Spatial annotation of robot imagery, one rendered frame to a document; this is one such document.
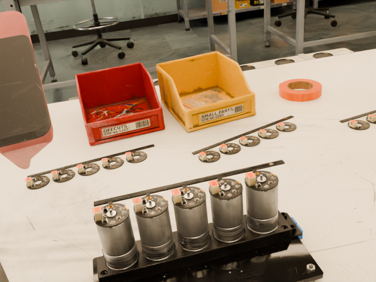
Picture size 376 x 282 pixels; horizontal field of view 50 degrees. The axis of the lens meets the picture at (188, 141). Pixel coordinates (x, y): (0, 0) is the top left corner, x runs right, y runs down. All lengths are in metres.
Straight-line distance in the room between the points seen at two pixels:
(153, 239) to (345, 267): 0.14
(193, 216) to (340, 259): 0.12
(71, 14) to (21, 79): 4.49
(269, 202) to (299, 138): 0.20
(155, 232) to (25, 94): 0.16
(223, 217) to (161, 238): 0.05
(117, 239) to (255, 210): 0.10
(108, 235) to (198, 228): 0.06
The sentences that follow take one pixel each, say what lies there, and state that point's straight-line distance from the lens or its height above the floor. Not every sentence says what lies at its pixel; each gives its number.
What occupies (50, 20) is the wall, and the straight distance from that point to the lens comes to 4.69.
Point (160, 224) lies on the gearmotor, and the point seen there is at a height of 0.80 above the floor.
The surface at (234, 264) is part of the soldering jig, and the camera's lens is 0.31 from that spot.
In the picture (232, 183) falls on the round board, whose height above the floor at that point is 0.81.
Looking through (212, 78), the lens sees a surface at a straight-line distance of 0.63.
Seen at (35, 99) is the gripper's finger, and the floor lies 0.93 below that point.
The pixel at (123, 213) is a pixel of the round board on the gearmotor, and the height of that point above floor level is 0.81.
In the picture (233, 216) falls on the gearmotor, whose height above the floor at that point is 0.79.
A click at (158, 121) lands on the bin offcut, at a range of 0.52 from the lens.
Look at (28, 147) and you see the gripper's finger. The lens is 0.16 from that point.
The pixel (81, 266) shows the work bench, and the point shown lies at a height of 0.75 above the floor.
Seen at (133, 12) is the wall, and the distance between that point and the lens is 4.66.
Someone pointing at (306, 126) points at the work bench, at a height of 0.75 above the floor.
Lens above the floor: 0.99
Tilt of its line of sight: 29 degrees down
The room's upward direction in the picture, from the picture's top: 7 degrees counter-clockwise
